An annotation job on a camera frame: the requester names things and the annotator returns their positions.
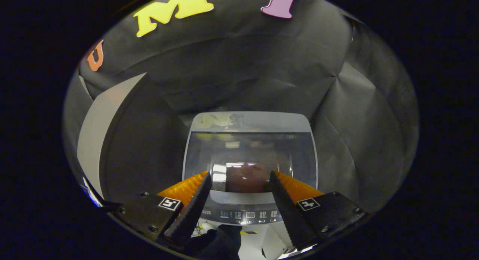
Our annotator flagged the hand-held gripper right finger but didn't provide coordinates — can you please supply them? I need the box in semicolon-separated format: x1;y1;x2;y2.
269;170;369;250

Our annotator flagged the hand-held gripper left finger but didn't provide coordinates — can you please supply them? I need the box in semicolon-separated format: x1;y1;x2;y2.
109;171;213;249

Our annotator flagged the grey washing machine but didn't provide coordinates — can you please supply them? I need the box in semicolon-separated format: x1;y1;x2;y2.
181;111;319;260

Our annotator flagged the grey cabinet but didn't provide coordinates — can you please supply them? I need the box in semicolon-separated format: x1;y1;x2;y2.
77;73;187;202

